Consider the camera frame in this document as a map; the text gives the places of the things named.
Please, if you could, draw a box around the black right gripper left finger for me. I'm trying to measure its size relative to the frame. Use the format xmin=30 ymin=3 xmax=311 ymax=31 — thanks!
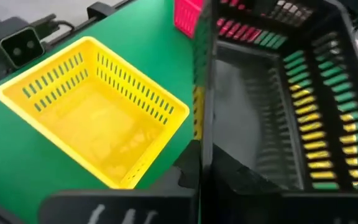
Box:
xmin=39 ymin=139 xmax=202 ymax=224

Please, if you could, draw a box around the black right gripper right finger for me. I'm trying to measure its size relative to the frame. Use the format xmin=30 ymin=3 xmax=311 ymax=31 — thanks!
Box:
xmin=202 ymin=144 xmax=358 ymax=224

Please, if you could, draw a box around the black slotted plastic basket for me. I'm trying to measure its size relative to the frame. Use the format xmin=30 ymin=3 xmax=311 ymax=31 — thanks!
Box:
xmin=192 ymin=0 xmax=358 ymax=196

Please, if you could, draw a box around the red slotted plastic basket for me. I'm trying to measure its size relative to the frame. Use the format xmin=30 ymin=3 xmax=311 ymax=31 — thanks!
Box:
xmin=173 ymin=0 xmax=263 ymax=44

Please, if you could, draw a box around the black table-level camera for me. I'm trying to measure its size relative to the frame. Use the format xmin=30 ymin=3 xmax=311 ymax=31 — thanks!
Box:
xmin=0 ymin=17 xmax=48 ymax=71

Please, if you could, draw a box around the black camera cable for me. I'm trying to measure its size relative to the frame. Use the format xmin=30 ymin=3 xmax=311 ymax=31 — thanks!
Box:
xmin=29 ymin=12 xmax=76 ymax=40

